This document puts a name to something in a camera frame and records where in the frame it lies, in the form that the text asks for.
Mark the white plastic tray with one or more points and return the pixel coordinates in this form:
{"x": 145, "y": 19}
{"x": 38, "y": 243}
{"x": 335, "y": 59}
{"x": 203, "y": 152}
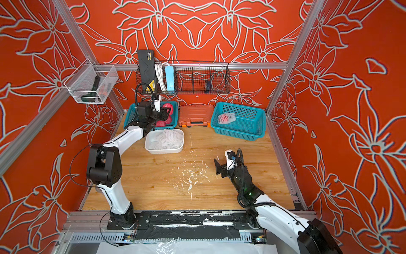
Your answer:
{"x": 150, "y": 143}

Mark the clear acrylic wall box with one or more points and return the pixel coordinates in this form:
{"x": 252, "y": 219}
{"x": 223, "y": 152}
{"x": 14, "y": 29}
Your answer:
{"x": 81, "y": 80}

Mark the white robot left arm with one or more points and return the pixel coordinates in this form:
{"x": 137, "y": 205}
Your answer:
{"x": 104, "y": 167}

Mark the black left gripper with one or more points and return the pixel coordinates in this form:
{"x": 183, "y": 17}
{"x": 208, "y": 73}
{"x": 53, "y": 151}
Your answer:
{"x": 164, "y": 114}

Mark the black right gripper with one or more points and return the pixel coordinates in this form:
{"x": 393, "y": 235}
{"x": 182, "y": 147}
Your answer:
{"x": 219, "y": 169}

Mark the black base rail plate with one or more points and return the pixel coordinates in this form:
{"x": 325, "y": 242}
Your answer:
{"x": 198, "y": 225}

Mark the light blue flat box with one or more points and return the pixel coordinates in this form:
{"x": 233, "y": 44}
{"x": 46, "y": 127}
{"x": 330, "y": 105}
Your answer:
{"x": 170, "y": 77}

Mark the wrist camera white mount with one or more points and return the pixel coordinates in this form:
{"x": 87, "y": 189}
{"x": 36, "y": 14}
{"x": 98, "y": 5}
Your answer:
{"x": 230, "y": 159}
{"x": 157, "y": 103}

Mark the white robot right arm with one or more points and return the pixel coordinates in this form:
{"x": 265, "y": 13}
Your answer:
{"x": 302, "y": 235}

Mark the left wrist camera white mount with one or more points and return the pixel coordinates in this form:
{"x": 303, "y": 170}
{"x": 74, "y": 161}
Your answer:
{"x": 157, "y": 103}

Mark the orange plastic tool case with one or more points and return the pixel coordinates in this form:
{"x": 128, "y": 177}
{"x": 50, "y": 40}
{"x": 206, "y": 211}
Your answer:
{"x": 195, "y": 115}

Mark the teal basket with netted apples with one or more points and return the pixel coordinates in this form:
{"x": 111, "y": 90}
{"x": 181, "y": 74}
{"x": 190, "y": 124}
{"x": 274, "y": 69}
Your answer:
{"x": 249, "y": 124}

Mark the dark green tool handle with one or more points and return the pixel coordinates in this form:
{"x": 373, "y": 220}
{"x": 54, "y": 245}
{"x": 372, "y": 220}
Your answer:
{"x": 92, "y": 95}

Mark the black wire wall basket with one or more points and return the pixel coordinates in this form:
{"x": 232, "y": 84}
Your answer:
{"x": 189, "y": 78}

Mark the teal empty basket left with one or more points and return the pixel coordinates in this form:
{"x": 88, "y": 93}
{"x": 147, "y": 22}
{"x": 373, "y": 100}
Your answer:
{"x": 132, "y": 113}

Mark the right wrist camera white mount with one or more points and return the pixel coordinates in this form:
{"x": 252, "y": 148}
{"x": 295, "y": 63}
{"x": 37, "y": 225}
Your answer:
{"x": 230, "y": 159}

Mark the small dark blue object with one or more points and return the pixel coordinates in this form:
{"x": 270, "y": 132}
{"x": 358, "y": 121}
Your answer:
{"x": 208, "y": 87}

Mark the black box with yellow label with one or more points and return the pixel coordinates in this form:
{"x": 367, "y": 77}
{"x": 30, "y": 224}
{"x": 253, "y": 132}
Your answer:
{"x": 147, "y": 68}

